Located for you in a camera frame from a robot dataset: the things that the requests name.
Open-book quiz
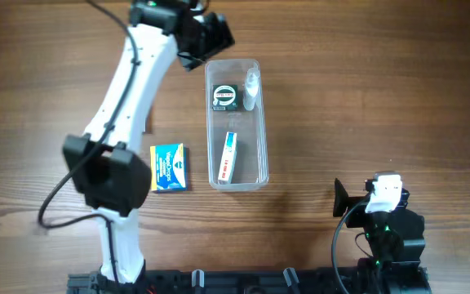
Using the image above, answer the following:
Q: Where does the small white sanitizer bottle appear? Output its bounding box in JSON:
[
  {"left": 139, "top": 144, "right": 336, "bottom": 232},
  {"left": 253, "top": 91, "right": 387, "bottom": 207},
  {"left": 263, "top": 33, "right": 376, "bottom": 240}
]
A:
[{"left": 243, "top": 67, "right": 260, "bottom": 111}]

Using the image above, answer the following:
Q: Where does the white Panadol box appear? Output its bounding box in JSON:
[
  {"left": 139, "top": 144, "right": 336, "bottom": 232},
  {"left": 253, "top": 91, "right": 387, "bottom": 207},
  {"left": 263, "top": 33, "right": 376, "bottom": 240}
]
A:
[{"left": 218, "top": 131, "right": 237, "bottom": 185}]

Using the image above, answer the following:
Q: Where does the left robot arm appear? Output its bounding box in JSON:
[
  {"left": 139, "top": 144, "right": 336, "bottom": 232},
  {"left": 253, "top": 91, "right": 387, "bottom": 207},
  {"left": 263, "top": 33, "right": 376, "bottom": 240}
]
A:
[{"left": 63, "top": 1, "right": 234, "bottom": 287}]

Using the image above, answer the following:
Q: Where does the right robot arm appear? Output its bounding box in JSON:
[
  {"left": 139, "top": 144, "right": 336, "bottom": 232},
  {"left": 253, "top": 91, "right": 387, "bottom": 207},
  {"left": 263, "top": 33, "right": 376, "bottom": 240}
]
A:
[{"left": 330, "top": 173, "right": 432, "bottom": 293}]

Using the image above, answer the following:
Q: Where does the clear plastic container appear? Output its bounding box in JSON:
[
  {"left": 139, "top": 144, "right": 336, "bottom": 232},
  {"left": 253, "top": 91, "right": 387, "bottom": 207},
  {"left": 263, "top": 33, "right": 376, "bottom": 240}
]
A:
[{"left": 205, "top": 59, "right": 269, "bottom": 192}]

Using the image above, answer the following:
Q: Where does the blue yellow VapoDrops box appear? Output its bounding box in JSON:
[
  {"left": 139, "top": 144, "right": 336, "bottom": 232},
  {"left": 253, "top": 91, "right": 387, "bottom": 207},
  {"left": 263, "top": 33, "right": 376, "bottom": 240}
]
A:
[{"left": 150, "top": 143, "right": 187, "bottom": 193}]

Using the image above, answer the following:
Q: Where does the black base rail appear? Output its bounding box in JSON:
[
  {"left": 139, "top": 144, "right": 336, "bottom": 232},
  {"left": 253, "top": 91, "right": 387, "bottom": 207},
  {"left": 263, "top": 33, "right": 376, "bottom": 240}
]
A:
[{"left": 66, "top": 267, "right": 432, "bottom": 294}]

